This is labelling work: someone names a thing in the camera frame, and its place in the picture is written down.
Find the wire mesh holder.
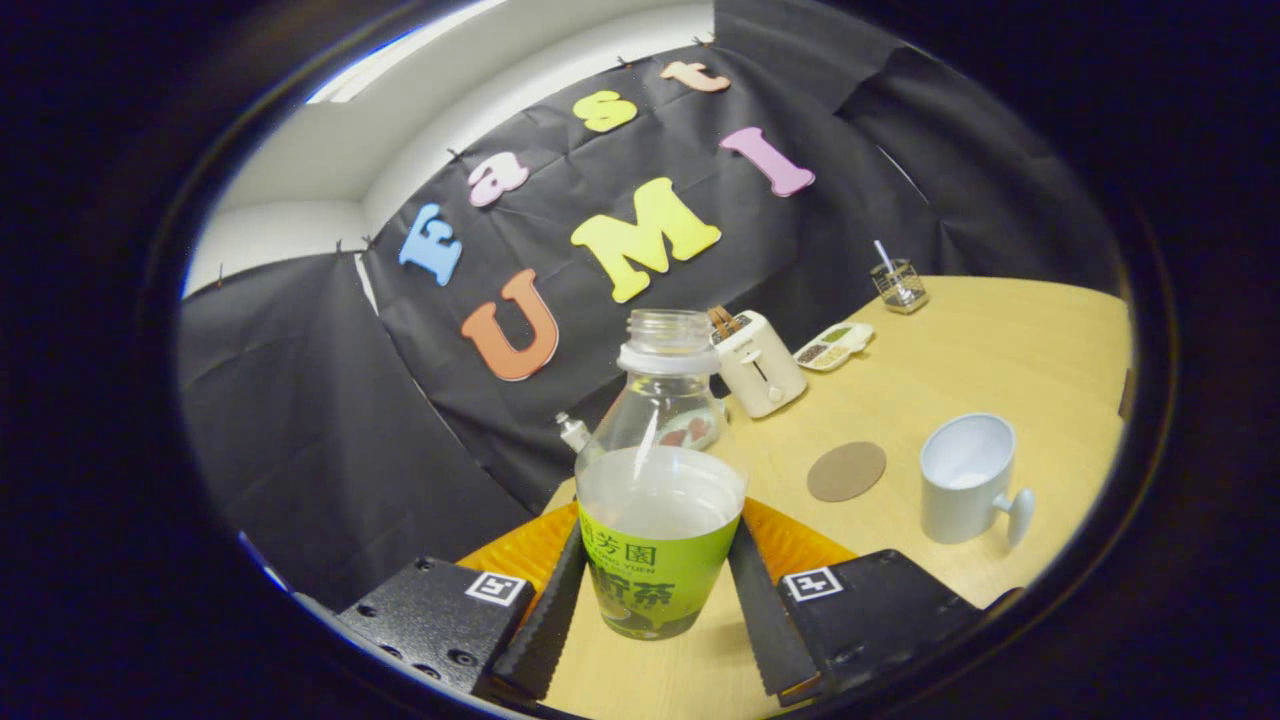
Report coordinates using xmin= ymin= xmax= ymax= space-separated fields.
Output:
xmin=870 ymin=259 xmax=930 ymax=315

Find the pale green plate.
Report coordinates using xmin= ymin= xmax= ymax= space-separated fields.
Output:
xmin=655 ymin=398 xmax=731 ymax=453

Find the clear juice bottle green label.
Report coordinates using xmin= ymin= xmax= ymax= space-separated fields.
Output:
xmin=574 ymin=308 xmax=749 ymax=642

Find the white cup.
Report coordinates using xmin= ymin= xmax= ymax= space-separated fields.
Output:
xmin=919 ymin=412 xmax=1036 ymax=547

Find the round brown coaster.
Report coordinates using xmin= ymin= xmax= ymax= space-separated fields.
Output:
xmin=806 ymin=441 xmax=888 ymax=503

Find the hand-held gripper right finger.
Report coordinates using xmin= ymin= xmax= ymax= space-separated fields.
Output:
xmin=728 ymin=498 xmax=1026 ymax=706

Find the wooden table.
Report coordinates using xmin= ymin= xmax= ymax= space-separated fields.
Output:
xmin=455 ymin=275 xmax=1136 ymax=719

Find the cream toaster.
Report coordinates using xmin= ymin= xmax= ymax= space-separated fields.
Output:
xmin=712 ymin=310 xmax=808 ymax=419

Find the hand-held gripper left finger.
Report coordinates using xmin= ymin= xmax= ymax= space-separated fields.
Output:
xmin=335 ymin=500 xmax=591 ymax=706

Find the white divided sauce tray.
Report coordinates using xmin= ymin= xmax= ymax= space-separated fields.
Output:
xmin=793 ymin=321 xmax=876 ymax=373

